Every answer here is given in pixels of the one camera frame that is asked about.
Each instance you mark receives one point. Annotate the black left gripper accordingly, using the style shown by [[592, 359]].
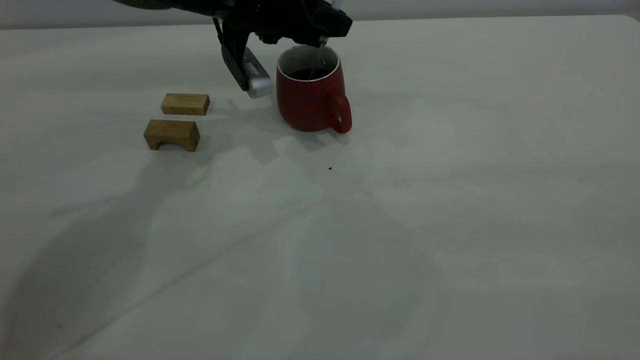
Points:
[[265, 17]]

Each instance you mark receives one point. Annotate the red ceramic mug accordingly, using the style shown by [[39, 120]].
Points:
[[305, 105]]

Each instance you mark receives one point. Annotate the arched wooden block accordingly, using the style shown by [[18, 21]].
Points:
[[170, 131]]

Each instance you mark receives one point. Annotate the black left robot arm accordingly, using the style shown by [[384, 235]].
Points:
[[165, 4]]

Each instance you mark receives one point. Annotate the flat wooden block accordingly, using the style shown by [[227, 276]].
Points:
[[185, 104]]

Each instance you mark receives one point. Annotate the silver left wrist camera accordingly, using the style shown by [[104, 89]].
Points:
[[257, 75]]

